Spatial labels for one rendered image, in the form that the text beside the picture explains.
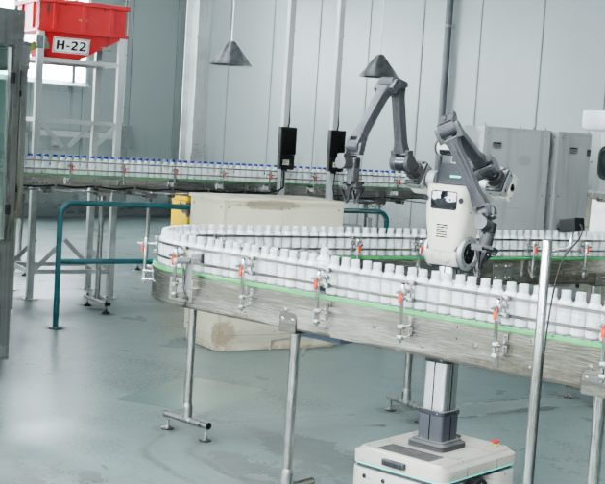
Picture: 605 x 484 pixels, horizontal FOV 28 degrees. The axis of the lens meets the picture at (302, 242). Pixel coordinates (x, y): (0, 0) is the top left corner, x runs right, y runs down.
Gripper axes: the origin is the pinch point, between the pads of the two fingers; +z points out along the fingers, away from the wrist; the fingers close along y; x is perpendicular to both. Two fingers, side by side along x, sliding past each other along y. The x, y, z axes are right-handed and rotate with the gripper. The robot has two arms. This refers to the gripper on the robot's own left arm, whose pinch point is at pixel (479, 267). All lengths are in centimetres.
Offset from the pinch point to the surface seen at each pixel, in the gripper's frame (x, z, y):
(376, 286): -14.5, 17.6, -37.2
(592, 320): -33, 18, 61
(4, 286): 102, 46, -352
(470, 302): -23.3, 18.4, 8.9
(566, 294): -32, 10, 49
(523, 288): -28.9, 9.9, 31.3
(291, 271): -7, 17, -85
